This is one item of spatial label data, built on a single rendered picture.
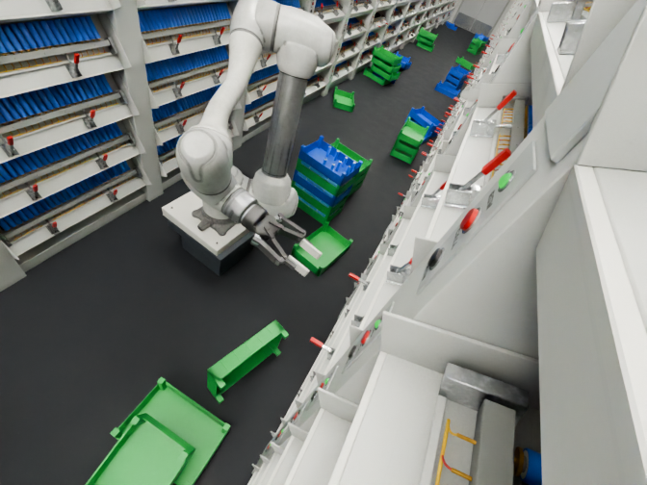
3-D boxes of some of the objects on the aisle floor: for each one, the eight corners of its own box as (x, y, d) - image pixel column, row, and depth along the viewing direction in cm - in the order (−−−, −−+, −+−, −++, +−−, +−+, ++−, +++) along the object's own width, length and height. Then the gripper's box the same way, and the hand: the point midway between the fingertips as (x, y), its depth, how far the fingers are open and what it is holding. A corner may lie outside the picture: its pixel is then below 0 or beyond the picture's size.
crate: (115, 438, 102) (109, 433, 96) (164, 383, 116) (161, 376, 110) (188, 493, 98) (187, 492, 93) (229, 429, 112) (230, 425, 106)
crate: (123, 560, 86) (108, 576, 79) (68, 515, 89) (48, 527, 81) (195, 448, 98) (189, 454, 91) (145, 412, 100) (134, 415, 93)
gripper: (265, 203, 96) (323, 250, 97) (222, 241, 83) (291, 294, 84) (272, 188, 91) (334, 238, 92) (228, 225, 78) (301, 283, 78)
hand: (305, 258), depth 88 cm, fingers open, 7 cm apart
